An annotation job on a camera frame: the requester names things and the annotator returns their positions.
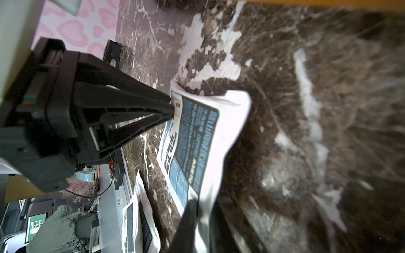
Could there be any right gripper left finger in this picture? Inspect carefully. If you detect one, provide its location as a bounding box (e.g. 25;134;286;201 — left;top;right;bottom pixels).
167;200;198;253

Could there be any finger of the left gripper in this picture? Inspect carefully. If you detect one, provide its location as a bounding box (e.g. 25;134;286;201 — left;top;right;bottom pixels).
82;112;174;164
73;54;174;117

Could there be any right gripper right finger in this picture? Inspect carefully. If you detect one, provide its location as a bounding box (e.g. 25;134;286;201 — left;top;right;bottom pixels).
210;200;240;253

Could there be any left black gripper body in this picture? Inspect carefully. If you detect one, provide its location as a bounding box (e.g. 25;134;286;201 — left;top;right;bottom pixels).
1;38;95;193

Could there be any blue-grey label coffee bag front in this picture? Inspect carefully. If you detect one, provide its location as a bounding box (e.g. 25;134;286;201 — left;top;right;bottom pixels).
121;171;161;253

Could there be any blue-grey label coffee bag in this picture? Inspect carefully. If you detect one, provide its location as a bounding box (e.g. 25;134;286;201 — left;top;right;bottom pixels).
121;171;161;253
157;81;252;253

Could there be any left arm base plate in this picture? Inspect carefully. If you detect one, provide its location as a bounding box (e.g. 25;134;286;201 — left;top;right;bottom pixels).
109;149;125;190

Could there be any aluminium front rail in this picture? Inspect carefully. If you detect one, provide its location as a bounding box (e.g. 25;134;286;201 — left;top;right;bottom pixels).
97;151;133;253

